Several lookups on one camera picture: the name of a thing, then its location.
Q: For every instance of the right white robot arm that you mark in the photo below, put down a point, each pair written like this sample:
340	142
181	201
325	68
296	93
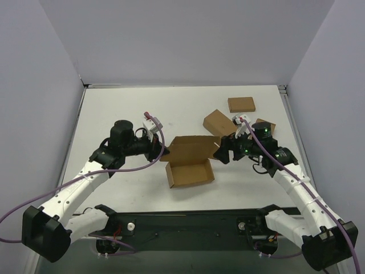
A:
323	237

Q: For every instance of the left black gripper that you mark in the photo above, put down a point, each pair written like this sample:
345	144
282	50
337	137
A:
154	149

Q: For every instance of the brown paper box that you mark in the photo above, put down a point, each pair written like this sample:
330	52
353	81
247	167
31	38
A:
188	160

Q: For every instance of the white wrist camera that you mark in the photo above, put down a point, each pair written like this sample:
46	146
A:
151	124
239	122

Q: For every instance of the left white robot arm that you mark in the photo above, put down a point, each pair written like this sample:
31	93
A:
51	228

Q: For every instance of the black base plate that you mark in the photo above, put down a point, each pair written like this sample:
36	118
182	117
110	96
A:
216	230

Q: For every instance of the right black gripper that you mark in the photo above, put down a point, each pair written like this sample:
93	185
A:
230	147

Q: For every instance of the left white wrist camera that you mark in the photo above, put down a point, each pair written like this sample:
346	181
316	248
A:
151	124

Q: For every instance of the folded box far back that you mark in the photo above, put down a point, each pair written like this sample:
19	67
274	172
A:
241	104

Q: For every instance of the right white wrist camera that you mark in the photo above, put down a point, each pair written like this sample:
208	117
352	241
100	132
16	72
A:
239	122

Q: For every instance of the folded box middle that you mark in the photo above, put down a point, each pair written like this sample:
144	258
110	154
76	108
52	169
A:
218	124

